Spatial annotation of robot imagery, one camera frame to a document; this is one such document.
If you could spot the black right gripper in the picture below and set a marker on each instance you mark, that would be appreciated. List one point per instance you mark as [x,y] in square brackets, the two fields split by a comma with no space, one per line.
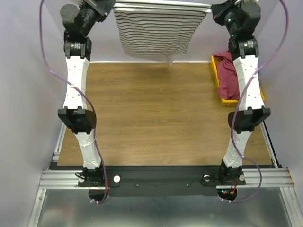
[218,11]

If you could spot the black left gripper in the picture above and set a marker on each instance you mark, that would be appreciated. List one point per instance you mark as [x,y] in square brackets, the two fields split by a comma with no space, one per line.
[101,7]

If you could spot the black white striped tank top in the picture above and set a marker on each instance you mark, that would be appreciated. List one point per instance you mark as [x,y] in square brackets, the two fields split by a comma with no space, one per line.
[157,30]

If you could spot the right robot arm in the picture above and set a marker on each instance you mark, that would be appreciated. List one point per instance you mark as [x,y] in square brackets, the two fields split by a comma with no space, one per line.
[241,17]

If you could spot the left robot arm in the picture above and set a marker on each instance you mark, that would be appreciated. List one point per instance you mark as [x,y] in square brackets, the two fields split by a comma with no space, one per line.
[78,20]

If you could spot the maroon red tank top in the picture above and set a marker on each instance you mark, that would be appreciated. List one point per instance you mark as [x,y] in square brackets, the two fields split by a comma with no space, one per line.
[227,77]

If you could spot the yellow plastic bin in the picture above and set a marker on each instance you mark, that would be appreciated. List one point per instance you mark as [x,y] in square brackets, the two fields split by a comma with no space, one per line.
[223,101]

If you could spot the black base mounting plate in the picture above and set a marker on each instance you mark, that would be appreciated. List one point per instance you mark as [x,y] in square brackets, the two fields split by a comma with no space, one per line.
[144,181]

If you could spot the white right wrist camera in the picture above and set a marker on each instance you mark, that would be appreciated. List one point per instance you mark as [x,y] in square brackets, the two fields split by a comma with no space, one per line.
[239,1]

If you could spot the left aluminium side rail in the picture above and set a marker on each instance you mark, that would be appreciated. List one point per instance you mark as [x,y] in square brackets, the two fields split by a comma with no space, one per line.
[59,143]

